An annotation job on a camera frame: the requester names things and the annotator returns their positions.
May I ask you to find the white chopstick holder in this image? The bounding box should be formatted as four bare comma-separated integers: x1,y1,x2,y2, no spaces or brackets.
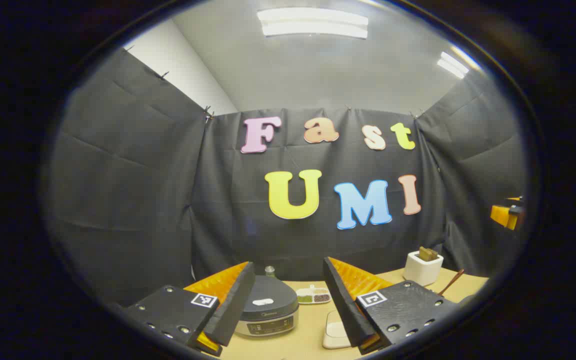
403,250,444,287

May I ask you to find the grey rice cooker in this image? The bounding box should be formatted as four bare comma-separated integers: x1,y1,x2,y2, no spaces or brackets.
234,275,300,338

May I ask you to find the translucent square tray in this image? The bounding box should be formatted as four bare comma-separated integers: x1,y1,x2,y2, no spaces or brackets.
322,310,353,350

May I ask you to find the black backdrop cloth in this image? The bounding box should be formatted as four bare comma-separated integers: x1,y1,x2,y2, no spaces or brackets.
45,47,529,306

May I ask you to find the red-brown wooden spoon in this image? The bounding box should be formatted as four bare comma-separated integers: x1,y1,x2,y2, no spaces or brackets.
437,269,465,297

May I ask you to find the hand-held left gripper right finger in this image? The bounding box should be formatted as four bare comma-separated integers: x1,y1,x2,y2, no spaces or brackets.
323,256,461,356

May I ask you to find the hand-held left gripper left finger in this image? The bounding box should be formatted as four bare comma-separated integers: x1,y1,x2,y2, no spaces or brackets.
118,261,257,357

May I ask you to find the divided white bean dish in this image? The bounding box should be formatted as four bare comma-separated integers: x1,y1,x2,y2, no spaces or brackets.
296,285,332,305

